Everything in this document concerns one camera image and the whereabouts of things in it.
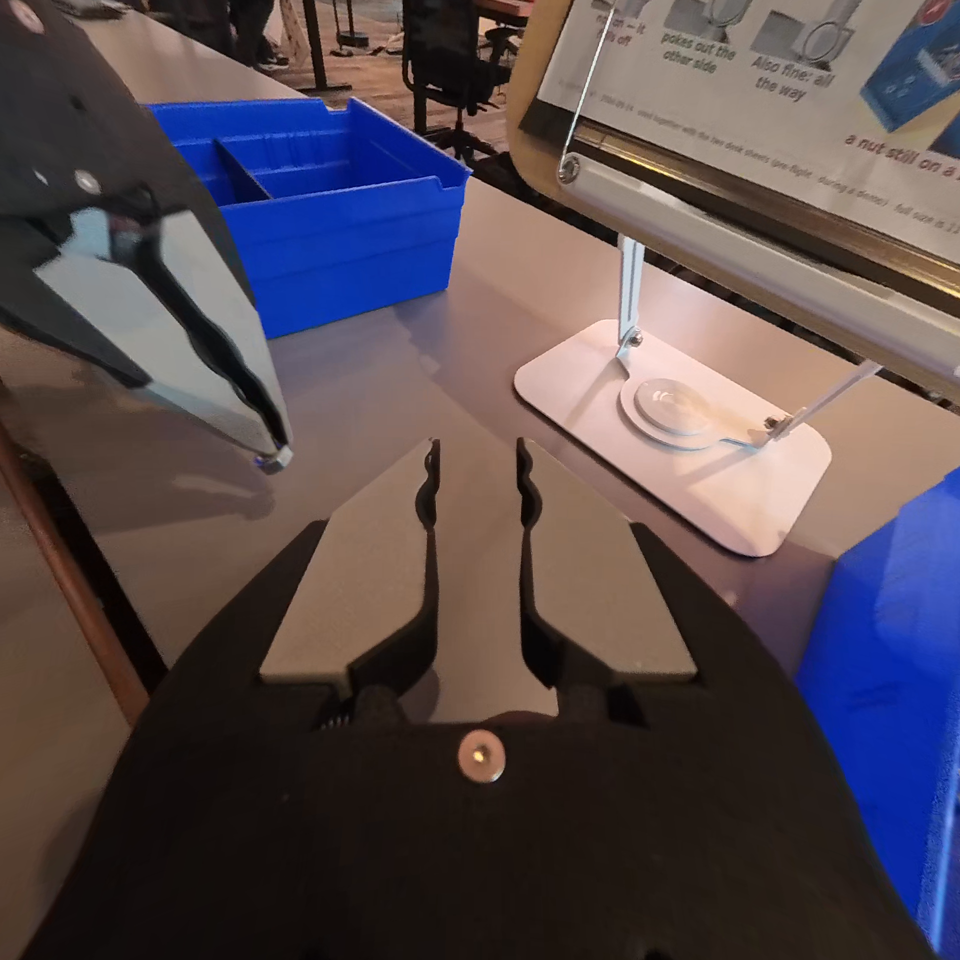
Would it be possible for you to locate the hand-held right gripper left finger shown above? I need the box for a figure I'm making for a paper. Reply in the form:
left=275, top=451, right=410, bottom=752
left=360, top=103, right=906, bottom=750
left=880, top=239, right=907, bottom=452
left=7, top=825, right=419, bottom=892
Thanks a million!
left=258, top=437, right=444, bottom=699

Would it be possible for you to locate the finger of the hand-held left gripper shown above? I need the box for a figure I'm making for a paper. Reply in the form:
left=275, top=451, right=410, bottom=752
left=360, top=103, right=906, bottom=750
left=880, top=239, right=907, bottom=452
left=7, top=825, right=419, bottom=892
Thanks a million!
left=161, top=208, right=294, bottom=453
left=33, top=208, right=276, bottom=459

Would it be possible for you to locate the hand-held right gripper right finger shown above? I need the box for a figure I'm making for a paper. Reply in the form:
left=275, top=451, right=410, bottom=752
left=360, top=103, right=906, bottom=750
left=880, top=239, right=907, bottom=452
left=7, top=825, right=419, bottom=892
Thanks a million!
left=516, top=437, right=699, bottom=690

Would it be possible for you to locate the black bin divider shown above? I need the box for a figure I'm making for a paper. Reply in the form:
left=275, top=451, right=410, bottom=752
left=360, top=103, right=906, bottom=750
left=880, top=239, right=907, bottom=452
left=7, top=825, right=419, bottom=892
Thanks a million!
left=212, top=137, right=275, bottom=205

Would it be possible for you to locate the blue plastic bin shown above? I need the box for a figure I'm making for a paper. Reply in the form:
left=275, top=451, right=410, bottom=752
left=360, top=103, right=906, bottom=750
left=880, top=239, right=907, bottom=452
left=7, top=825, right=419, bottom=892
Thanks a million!
left=793, top=465, right=960, bottom=954
left=142, top=96, right=474, bottom=340

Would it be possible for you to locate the printed instruction sheet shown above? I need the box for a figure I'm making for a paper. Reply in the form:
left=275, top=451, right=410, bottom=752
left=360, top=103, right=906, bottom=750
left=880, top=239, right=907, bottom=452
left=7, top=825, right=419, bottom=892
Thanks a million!
left=536, top=0, right=960, bottom=260

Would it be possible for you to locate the white wooden document stand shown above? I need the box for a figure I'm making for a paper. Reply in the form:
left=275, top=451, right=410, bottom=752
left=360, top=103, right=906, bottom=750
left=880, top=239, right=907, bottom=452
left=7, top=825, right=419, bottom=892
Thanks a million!
left=506, top=0, right=960, bottom=558

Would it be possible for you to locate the black office chair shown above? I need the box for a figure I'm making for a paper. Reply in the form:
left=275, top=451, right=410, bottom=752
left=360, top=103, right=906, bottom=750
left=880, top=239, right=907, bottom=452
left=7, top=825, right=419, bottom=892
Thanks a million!
left=401, top=0, right=519, bottom=162

